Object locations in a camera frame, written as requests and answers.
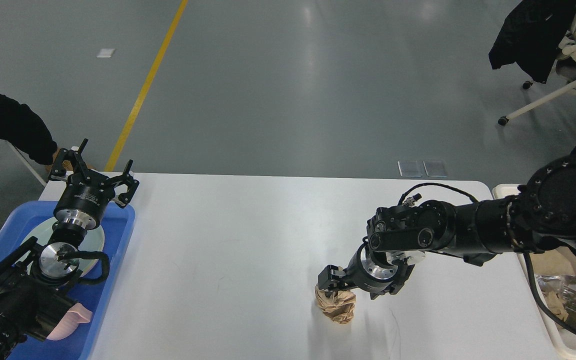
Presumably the paper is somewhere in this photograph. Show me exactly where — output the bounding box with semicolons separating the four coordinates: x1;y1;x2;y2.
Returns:
542;291;569;322

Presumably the person in black left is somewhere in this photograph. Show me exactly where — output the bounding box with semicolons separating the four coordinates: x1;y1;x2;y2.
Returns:
0;93;58;166

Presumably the clear floor plate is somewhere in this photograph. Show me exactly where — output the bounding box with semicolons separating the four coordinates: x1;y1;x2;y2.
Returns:
397;160;423;178
422;160;448;178

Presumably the beige plastic bin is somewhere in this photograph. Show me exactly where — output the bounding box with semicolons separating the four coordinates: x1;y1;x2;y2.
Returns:
493;184;576;360

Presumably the brown paper ball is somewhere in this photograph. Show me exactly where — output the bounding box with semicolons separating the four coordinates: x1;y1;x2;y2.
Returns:
314;285;357;325

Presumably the blue plastic tray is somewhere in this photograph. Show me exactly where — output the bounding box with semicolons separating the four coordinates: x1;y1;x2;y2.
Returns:
0;200;136;360

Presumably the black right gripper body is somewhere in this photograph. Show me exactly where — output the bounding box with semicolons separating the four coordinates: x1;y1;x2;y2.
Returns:
345;244;415;293

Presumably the left clear floor plate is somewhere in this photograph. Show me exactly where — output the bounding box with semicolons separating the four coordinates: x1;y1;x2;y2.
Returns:
397;160;423;178

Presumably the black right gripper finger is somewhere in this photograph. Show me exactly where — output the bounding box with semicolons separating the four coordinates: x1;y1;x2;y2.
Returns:
317;264;356;292
370;285;403;300

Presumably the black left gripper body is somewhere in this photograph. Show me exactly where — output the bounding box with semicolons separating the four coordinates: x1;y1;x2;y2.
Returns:
54;184;115;231

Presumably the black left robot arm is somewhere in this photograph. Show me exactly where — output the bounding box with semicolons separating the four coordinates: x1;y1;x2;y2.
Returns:
0;139;140;360

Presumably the white floor tag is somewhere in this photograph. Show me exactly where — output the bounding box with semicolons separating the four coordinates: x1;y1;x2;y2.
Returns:
96;48;116;59

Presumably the pink mug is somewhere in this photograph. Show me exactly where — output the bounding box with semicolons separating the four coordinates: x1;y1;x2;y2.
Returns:
46;302;93;341

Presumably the large brown paper bag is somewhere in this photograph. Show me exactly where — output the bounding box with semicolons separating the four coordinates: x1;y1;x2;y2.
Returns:
530;250;576;277

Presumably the right clear floor plate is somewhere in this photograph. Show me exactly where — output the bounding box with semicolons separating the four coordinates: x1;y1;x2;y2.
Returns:
422;160;448;178

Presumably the silver foil bag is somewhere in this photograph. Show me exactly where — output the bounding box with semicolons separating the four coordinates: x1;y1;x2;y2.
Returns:
535;274;576;327

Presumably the black jacket on chair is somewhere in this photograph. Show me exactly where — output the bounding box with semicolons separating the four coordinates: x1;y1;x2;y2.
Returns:
487;0;576;84

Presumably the tan boot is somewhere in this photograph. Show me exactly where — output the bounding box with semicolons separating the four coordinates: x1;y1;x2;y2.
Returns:
46;148;94;177

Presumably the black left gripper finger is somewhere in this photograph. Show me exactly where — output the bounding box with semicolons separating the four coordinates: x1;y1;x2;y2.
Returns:
48;138;93;183
103;159;140;208

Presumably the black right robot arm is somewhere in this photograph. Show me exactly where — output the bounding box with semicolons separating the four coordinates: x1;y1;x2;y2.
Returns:
317;154;576;323

